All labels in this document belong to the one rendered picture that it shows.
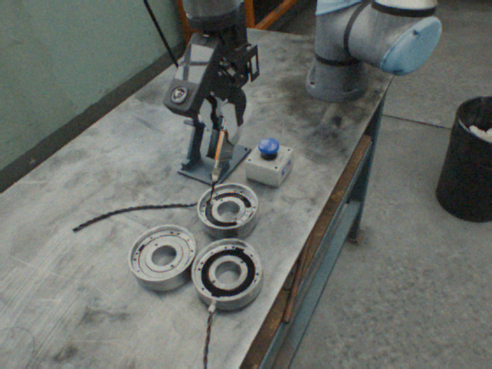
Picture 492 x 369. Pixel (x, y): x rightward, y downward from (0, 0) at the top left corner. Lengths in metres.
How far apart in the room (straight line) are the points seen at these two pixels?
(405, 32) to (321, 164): 0.28
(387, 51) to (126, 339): 0.66
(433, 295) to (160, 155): 1.14
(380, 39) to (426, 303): 1.03
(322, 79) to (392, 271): 0.91
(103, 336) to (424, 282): 1.25
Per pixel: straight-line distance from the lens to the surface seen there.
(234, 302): 0.55
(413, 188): 1.93
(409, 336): 1.50
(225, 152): 0.63
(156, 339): 0.59
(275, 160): 0.71
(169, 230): 0.65
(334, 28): 0.88
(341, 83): 0.94
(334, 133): 0.85
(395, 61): 0.80
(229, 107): 0.58
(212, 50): 0.53
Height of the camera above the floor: 1.32
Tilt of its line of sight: 44 degrees down
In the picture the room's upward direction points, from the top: 7 degrees counter-clockwise
